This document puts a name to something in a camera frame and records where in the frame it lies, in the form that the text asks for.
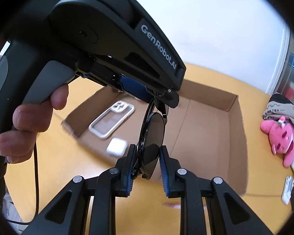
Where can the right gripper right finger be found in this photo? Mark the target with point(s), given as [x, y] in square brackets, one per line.
[207, 205]

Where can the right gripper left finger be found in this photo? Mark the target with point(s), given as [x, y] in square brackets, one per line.
[67, 212]

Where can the white earbuds case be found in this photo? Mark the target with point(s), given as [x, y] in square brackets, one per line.
[117, 147]

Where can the clear phone case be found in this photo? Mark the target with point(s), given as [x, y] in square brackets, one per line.
[108, 121]

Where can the black sunglasses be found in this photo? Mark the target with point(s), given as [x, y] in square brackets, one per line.
[151, 139]

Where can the pink decorated pen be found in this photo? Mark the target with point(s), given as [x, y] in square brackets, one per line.
[172, 205]

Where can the person's left hand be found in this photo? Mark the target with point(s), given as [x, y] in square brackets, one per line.
[30, 119]

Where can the white small device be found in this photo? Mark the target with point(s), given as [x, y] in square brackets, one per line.
[287, 190]

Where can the cardboard box tray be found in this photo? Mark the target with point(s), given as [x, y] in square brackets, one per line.
[205, 132]

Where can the pink plush toy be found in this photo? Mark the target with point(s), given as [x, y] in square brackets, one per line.
[281, 138]

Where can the grey printed cloth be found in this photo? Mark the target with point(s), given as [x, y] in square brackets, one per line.
[278, 106]

